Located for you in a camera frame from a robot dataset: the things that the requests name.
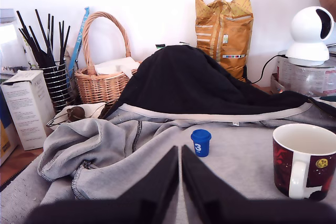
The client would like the blue coffee capsule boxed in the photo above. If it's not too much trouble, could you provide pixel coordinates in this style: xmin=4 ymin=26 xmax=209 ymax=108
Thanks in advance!
xmin=191 ymin=129 xmax=212 ymax=158

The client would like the red picture coffee mug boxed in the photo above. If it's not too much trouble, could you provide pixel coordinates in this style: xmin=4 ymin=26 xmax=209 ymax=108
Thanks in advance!
xmin=272 ymin=123 xmax=336 ymax=201

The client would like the white cloth pouch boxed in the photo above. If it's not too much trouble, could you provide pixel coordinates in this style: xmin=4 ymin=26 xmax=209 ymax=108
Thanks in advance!
xmin=54 ymin=102 xmax=107 ymax=130

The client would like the black and grey sweatshirt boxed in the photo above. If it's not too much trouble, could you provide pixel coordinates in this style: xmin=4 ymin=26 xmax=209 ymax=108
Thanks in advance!
xmin=0 ymin=45 xmax=336 ymax=224

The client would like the small brown round object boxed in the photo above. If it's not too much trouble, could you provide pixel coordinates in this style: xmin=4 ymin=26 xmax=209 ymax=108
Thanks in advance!
xmin=66 ymin=105 xmax=87 ymax=122

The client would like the white cloth in basket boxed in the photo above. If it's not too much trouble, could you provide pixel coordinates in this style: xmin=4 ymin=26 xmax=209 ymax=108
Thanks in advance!
xmin=93 ymin=56 xmax=142 ymax=79

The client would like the yellow paper bag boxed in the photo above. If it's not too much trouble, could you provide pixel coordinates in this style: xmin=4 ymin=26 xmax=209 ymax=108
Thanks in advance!
xmin=194 ymin=0 xmax=254 ymax=82

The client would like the silver can with red label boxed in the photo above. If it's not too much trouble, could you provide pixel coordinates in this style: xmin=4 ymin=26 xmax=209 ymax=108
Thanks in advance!
xmin=277 ymin=56 xmax=336 ymax=98

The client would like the white text carton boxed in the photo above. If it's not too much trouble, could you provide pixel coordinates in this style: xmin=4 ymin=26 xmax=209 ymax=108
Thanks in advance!
xmin=1 ymin=70 xmax=56 ymax=152

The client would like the blue and yellow box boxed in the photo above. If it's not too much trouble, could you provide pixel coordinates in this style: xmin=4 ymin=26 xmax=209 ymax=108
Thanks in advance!
xmin=0 ymin=94 xmax=18 ymax=167

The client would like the blue printed strip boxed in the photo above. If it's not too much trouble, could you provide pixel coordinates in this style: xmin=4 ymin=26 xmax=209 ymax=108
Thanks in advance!
xmin=67 ymin=6 xmax=91 ymax=78

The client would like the thin black stick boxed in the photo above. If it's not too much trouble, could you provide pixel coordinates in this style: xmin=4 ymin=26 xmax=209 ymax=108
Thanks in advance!
xmin=61 ymin=25 xmax=71 ymax=63
xmin=50 ymin=15 xmax=55 ymax=54
xmin=16 ymin=10 xmax=47 ymax=62
xmin=61 ymin=20 xmax=66 ymax=63
xmin=35 ymin=9 xmax=54 ymax=57
xmin=58 ymin=21 xmax=64 ymax=65
xmin=47 ymin=13 xmax=52 ymax=54

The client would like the white printed plastic bag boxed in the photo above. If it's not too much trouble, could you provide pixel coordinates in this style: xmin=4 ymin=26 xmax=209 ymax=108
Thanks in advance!
xmin=0 ymin=8 xmax=40 ymax=78

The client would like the wicker basket with handle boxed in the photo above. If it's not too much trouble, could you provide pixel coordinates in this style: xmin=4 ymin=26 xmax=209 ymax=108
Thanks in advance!
xmin=74 ymin=11 xmax=142 ymax=105

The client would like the black security camera cable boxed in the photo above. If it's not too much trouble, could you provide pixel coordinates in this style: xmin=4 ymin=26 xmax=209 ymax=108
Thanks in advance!
xmin=249 ymin=54 xmax=288 ymax=85

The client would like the wire stick holder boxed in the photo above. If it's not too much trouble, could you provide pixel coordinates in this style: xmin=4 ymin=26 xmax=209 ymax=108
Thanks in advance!
xmin=39 ymin=60 xmax=77 ymax=115

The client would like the white dome security camera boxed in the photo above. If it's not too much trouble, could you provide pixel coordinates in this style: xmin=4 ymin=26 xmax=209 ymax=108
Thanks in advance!
xmin=285 ymin=5 xmax=334 ymax=67

